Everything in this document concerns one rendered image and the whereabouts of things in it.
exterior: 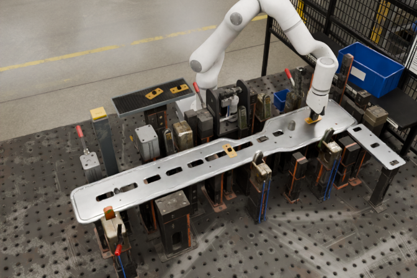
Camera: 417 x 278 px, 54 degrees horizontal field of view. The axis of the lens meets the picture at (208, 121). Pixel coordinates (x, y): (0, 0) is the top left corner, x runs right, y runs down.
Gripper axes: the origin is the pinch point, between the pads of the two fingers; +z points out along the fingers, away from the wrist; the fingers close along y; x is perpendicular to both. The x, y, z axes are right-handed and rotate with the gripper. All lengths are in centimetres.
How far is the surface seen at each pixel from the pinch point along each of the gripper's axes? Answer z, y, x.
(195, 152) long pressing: 3, -6, -61
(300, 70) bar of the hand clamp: -17.4, -14.8, -0.6
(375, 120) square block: -0.5, 16.7, 23.5
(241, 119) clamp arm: -0.7, -12.5, -33.9
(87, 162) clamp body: -2, -16, -107
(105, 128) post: -5, -30, -94
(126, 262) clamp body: 19, 22, -105
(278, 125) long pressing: 3.4, -4.3, -17.1
